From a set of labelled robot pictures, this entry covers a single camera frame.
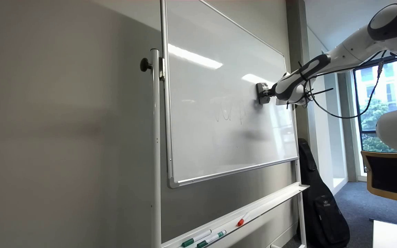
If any wooden black chair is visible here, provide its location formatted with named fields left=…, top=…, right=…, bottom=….
left=359, top=150, right=397, bottom=227

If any window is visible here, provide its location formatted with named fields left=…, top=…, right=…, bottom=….
left=352, top=56, right=397, bottom=155

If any black stand knob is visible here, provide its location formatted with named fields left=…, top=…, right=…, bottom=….
left=137, top=56, right=154, bottom=74

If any white whiteboard pen tray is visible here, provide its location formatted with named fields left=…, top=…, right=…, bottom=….
left=159, top=180, right=311, bottom=248

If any red capped marker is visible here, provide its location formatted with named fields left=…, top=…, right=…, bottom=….
left=234, top=213, right=257, bottom=230

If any black bag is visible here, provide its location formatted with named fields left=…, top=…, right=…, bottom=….
left=296, top=138, right=351, bottom=248

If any white whiteboard stand frame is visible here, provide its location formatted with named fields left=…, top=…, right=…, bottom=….
left=148, top=47, right=308, bottom=248

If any green capped marker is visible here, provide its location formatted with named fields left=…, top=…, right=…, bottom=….
left=179, top=230, right=213, bottom=248
left=195, top=230, right=227, bottom=248

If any large whiteboard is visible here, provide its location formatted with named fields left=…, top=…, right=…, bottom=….
left=158, top=0, right=300, bottom=190

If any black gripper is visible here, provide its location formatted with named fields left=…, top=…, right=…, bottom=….
left=265, top=84, right=278, bottom=104

